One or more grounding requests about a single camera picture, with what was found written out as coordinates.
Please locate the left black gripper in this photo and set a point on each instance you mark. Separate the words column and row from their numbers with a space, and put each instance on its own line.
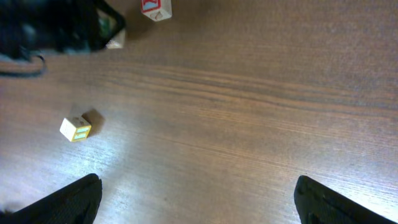
column 59, row 26

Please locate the red letter Y block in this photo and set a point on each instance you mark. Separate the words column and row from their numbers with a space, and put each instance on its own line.
column 157, row 10

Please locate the green letter B block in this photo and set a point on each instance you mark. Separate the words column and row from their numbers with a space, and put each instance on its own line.
column 112, row 29

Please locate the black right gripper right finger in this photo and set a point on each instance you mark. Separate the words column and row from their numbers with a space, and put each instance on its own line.
column 318, row 204

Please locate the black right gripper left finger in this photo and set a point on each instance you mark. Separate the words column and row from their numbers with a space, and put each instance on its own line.
column 76, row 203

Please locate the plain wooden block letter I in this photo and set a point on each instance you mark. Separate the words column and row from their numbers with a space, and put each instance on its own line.
column 75, row 128

